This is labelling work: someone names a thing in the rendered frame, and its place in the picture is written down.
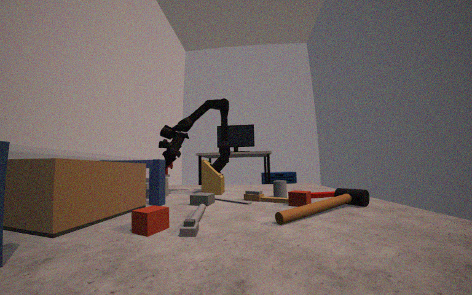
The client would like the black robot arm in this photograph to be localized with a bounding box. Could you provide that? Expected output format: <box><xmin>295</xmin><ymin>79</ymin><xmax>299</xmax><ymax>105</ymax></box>
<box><xmin>159</xmin><ymin>98</ymin><xmax>230</xmax><ymax>173</ymax></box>

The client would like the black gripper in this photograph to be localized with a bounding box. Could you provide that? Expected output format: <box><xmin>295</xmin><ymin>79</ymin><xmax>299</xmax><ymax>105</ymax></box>
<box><xmin>162</xmin><ymin>140</ymin><xmax>182</xmax><ymax>168</ymax></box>

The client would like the black-headed mallet with wooden handle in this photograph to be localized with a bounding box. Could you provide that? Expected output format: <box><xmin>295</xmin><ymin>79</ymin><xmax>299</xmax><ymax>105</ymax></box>
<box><xmin>275</xmin><ymin>188</ymin><xmax>369</xmax><ymax>225</ymax></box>

